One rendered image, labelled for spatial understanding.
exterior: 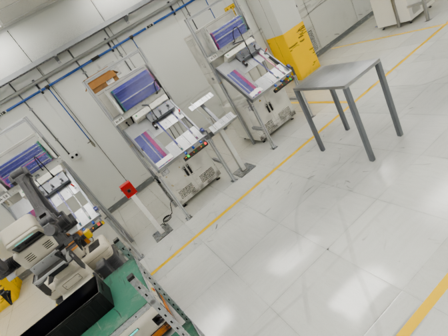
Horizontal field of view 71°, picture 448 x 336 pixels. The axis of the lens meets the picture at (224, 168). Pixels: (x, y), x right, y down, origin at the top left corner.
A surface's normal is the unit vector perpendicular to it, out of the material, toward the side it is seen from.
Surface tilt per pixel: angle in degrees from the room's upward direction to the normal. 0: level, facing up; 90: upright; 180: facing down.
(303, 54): 90
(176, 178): 90
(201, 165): 90
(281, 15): 90
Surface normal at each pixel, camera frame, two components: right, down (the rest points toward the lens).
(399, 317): -0.48, -0.78
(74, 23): 0.44, 0.18
